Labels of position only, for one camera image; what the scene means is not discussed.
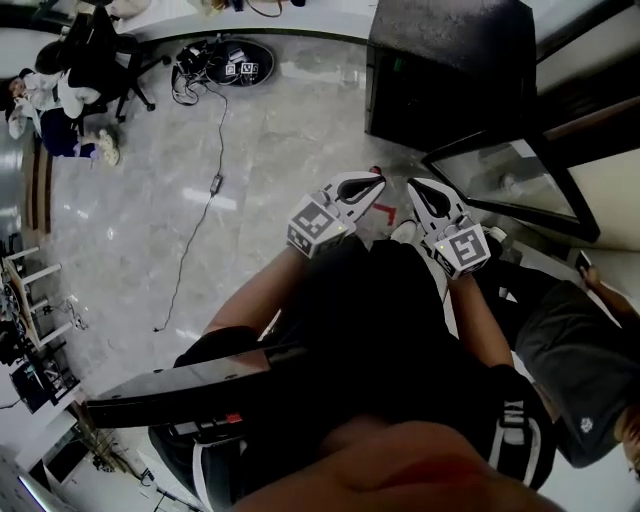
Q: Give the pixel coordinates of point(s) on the black power adapter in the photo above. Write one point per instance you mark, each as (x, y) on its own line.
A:
(217, 183)

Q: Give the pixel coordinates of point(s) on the white patterned block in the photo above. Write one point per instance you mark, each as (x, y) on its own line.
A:
(230, 69)
(250, 68)

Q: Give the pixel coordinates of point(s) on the person's right white shoe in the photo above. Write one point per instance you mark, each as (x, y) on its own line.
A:
(404, 231)

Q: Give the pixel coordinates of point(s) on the white cabinet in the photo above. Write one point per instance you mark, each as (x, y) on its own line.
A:
(55, 445)

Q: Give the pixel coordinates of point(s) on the black monitor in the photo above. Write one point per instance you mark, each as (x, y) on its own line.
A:
(40, 385)

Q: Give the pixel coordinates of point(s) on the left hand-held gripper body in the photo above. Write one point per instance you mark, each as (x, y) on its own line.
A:
(315, 227)

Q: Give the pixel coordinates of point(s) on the person's right forearm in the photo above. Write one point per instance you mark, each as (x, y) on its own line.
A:
(480, 320)

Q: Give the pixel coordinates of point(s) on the black office chair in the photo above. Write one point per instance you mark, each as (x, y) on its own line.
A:
(110, 55)

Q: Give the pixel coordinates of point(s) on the person's black trousers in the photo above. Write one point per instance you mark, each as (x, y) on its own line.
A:
(380, 280)

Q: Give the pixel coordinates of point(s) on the black phone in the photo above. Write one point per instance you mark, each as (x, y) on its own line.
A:
(583, 261)

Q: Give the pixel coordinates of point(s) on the person's black shirt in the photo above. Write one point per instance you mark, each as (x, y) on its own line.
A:
(380, 390)

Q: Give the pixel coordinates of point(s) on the white table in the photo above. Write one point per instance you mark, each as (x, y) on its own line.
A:
(35, 285)

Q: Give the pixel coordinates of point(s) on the black round tray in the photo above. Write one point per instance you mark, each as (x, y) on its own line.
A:
(262, 55)

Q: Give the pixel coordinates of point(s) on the red tape corner mark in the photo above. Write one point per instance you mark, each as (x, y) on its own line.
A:
(387, 210)

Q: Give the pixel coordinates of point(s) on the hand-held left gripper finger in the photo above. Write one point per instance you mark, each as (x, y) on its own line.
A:
(367, 207)
(355, 175)

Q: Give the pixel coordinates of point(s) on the person's left forearm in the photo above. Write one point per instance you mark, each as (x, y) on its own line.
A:
(250, 300)

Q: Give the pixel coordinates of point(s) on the beige tote bag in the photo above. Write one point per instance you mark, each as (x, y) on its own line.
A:
(215, 6)

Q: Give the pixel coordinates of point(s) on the brown wooden slat panel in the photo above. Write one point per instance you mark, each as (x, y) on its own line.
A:
(39, 190)

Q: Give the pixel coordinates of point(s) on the green drink can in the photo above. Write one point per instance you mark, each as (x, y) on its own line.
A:
(398, 64)

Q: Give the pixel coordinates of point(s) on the black glossy box device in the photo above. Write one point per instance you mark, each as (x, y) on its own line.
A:
(190, 385)

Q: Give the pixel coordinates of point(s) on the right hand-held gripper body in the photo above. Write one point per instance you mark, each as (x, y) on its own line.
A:
(462, 247)

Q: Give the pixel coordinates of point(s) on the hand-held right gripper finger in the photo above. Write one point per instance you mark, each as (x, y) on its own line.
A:
(445, 196)
(419, 210)

